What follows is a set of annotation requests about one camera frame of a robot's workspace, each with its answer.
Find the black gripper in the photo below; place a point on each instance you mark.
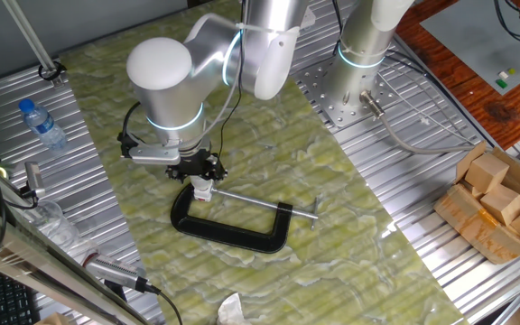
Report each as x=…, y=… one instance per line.
x=197, y=160

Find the white round light bulb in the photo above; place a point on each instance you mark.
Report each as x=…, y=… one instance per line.
x=202, y=182

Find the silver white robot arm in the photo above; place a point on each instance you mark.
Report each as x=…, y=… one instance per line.
x=165, y=81

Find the black C-clamp with steel screw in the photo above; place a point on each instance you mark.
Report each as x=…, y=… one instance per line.
x=228, y=234

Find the crumpled white plastic bag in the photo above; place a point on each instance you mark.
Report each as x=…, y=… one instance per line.
x=233, y=311

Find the empty clear plastic cup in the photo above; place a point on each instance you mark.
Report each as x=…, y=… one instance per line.
x=57, y=225

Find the green marble pattern mat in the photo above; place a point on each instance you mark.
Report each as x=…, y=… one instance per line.
x=332, y=253

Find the clear water bottle blue label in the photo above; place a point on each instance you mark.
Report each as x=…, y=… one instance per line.
x=43, y=128

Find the small wooden block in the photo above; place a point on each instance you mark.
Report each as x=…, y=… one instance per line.
x=476, y=190

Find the open cardboard tray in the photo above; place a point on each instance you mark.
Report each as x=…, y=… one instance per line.
x=476, y=225

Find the brown wooden desk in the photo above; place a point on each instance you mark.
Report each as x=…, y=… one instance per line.
x=490, y=117

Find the grey desk pad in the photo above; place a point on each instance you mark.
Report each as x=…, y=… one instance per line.
x=467, y=36

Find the tiny green block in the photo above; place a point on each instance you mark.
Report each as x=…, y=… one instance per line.
x=501, y=83

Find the tiny white block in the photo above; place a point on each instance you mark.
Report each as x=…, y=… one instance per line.
x=503, y=74

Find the tiny yellow-green block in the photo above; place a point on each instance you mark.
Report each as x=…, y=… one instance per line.
x=511, y=71

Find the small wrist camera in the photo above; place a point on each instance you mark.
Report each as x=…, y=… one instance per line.
x=151, y=154

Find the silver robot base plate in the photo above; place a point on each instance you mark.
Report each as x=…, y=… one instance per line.
x=314, y=95

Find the silver metal bracket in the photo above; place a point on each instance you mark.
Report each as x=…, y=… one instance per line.
x=34, y=178

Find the silver aluminium frame rail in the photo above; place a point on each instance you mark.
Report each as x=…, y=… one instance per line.
x=16, y=253

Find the aluminium profile post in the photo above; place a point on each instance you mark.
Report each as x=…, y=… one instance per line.
x=30, y=36

